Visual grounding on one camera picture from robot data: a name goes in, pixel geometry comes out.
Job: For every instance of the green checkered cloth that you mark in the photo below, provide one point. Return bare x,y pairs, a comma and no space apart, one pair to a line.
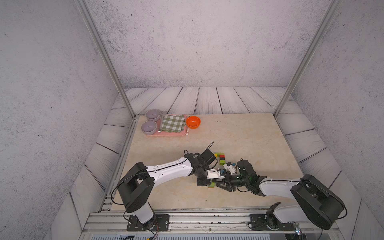
173,123

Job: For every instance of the orange bowl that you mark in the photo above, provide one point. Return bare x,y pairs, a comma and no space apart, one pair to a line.
193,122

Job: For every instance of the aluminium frame post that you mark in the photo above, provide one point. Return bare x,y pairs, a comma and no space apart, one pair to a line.
321,30
89,21

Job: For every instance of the long lime lego plate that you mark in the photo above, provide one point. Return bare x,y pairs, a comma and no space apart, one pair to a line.
212,185

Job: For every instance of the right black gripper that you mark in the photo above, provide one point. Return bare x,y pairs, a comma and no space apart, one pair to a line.
227,179

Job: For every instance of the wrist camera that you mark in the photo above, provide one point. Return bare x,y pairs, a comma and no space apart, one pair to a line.
231,168
216,174

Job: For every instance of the front lavender bowl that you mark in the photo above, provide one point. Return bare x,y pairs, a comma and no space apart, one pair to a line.
149,128

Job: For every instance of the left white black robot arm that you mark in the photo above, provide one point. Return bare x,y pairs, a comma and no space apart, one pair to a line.
137,184

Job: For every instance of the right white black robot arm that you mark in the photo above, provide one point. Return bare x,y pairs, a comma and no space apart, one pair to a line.
315,203

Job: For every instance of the left aluminium frame post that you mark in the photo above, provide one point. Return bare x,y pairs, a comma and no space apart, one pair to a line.
89,21

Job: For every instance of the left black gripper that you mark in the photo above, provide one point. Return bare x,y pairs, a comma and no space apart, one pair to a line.
207,182

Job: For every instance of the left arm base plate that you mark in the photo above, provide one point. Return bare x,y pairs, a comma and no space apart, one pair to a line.
159,223

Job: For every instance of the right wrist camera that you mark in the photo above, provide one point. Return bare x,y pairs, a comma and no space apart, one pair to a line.
231,168

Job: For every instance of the rear lavender bowl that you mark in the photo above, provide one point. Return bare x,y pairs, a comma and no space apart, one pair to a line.
153,115

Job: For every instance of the pink tray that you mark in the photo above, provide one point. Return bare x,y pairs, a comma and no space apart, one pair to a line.
165,134

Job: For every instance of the right aluminium frame post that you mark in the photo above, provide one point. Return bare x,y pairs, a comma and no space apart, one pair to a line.
321,30

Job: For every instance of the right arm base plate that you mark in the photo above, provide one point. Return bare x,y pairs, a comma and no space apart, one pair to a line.
263,222

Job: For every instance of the lavender bowl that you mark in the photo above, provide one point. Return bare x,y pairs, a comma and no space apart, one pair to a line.
153,115
149,128

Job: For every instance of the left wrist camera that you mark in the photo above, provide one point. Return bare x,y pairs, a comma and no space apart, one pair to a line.
216,174

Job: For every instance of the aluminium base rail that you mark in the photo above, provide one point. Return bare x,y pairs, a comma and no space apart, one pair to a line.
211,224

